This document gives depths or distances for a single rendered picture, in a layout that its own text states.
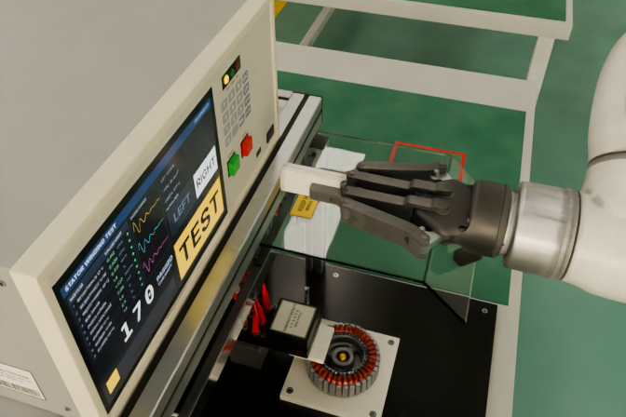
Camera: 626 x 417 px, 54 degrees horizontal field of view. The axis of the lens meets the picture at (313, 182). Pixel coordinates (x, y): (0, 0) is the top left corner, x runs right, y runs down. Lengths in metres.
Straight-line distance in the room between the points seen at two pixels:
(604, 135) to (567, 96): 2.49
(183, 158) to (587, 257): 0.38
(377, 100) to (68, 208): 1.18
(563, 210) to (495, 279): 0.57
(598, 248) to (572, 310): 1.58
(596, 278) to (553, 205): 0.08
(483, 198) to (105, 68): 0.38
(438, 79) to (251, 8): 1.04
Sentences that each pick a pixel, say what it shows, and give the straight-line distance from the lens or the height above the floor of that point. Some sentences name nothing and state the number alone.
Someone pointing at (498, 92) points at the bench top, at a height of 0.75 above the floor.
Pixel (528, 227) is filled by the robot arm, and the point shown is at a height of 1.21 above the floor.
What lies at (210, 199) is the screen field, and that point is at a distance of 0.65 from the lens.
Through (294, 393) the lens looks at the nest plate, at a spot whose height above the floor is 0.78.
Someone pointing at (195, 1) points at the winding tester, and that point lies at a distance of 0.73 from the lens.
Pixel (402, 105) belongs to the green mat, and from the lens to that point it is 1.56.
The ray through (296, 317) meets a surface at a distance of 0.93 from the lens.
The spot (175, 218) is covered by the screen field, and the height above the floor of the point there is 1.22.
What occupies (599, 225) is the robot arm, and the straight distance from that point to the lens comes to 0.62.
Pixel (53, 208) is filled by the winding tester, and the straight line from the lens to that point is 0.48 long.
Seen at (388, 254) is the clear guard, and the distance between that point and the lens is 0.75.
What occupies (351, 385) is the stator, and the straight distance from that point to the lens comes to 0.94.
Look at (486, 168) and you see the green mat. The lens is 1.40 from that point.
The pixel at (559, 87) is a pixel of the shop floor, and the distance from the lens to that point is 3.22.
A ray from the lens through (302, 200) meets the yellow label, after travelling 0.81.
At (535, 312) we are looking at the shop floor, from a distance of 2.14.
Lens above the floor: 1.62
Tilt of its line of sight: 42 degrees down
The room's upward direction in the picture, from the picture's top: straight up
